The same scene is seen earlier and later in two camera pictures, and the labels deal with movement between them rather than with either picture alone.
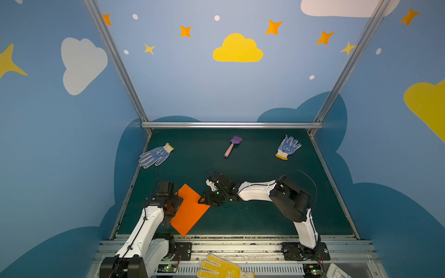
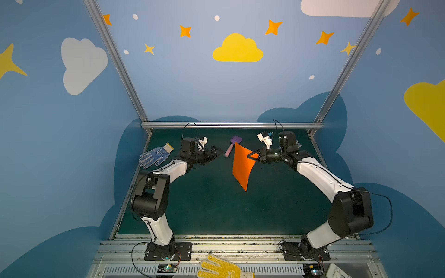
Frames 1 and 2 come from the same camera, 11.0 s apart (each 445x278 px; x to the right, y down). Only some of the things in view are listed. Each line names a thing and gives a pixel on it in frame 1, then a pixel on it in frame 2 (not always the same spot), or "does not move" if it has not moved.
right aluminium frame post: x=318 y=123 does not move
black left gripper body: x=170 y=209 to x=207 y=154
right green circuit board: x=313 y=270 does not move
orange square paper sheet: x=190 y=211 to x=243 y=165
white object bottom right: x=335 y=271 does not move
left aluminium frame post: x=102 y=29 does not move
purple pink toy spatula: x=236 y=139 does not move
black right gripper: x=212 y=196 to x=263 y=155
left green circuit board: x=167 y=268 does not move
